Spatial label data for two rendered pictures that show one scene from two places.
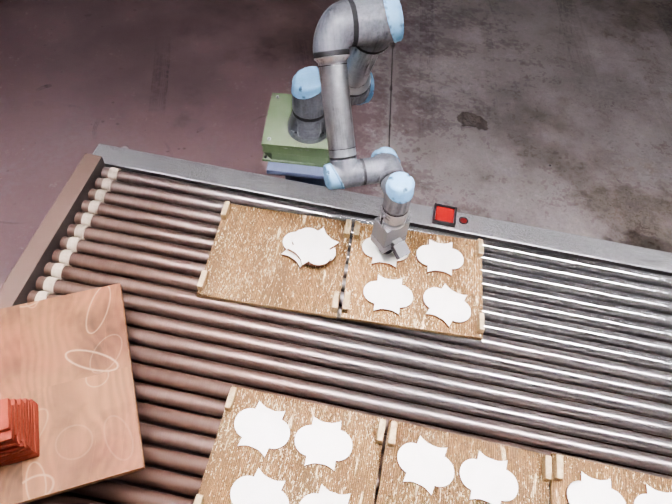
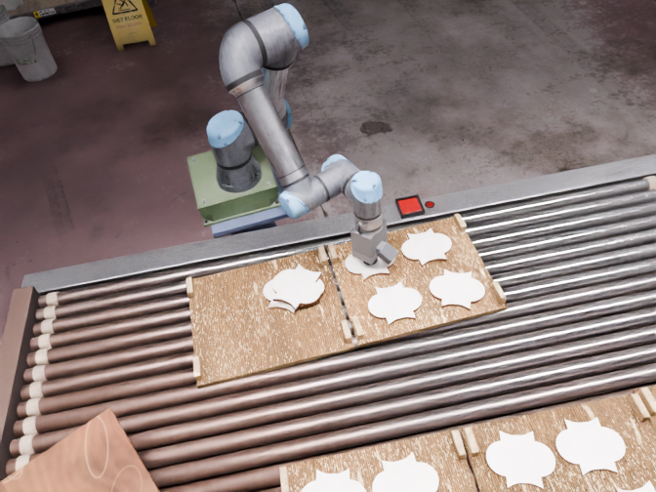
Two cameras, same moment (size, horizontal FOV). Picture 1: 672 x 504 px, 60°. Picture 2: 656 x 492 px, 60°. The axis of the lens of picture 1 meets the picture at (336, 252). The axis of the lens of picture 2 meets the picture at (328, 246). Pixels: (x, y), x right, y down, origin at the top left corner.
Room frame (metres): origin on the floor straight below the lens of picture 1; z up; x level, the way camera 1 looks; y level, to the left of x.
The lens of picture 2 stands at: (0.06, 0.14, 2.21)
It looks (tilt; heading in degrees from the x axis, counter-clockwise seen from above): 49 degrees down; 350
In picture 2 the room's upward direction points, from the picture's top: 7 degrees counter-clockwise
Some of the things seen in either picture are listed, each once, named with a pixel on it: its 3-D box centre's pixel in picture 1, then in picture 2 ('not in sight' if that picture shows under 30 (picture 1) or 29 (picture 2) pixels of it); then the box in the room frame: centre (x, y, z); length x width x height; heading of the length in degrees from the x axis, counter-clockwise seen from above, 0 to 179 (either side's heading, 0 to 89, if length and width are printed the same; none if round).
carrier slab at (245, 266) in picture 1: (278, 257); (266, 312); (1.00, 0.17, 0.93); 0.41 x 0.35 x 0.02; 88
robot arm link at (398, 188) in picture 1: (398, 193); (366, 194); (1.07, -0.15, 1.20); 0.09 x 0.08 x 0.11; 19
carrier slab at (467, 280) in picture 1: (414, 278); (412, 276); (0.98, -0.25, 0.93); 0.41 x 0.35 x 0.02; 88
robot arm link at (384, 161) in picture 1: (382, 168); (338, 178); (1.16, -0.10, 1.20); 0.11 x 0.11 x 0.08; 19
